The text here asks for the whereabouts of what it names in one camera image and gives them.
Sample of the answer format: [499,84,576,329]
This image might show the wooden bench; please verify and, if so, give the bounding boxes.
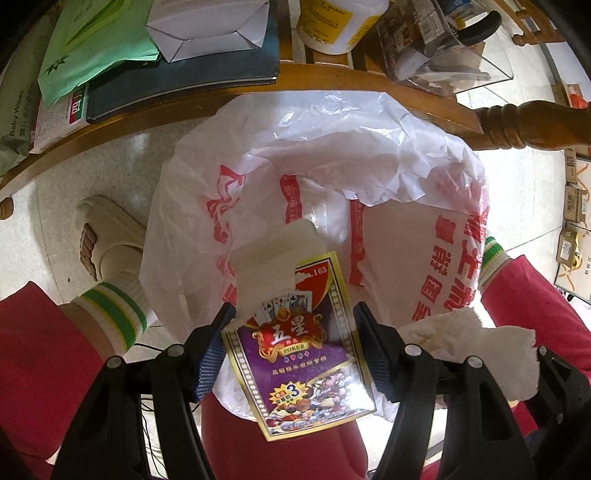
[489,0,572,48]

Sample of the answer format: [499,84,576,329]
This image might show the white plastic bag red print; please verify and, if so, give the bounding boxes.
[139,90,491,423]

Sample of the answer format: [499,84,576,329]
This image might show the purple playing card box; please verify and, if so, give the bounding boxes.
[221,250,377,443]

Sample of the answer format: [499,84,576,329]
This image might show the red and white booklet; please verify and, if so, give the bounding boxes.
[29,84,89,154]

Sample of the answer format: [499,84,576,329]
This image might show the dark blue folder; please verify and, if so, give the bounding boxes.
[85,14,281,124]

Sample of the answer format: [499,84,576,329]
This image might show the white tissue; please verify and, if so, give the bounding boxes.
[398,308,540,412]

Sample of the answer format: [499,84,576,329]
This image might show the grey wet wipes pack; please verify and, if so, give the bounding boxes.
[0,18,58,178]

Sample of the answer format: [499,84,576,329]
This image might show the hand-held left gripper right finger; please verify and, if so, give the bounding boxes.
[353,302,529,480]

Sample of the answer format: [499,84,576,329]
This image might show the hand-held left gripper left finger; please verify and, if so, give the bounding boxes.
[51,302,237,480]

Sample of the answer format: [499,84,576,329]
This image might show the cardboard box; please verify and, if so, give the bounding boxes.
[564,148,591,185]
[564,182,591,223]
[553,222,591,306]

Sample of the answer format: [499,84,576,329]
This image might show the white green-striped sock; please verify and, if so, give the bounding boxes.
[69,279,153,356]
[478,236,511,289]

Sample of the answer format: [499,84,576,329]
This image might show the white folded paper box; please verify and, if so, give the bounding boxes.
[144,0,271,64]

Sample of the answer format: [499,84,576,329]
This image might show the white jar yellow label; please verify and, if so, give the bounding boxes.
[295,0,391,56]

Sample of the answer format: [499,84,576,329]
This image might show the person's red pants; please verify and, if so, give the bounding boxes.
[0,256,591,480]

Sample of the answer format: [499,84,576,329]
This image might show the beige slipper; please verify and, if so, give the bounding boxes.
[74,195,147,283]

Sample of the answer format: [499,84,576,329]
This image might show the black handled tool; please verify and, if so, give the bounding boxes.
[441,11,502,54]

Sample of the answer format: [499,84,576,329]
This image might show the clear plastic container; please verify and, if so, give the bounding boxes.
[375,0,516,99]

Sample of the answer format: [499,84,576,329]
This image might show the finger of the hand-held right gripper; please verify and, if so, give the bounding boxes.
[531,346,591,444]

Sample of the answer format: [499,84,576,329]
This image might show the green paper bag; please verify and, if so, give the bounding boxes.
[37,0,161,108]

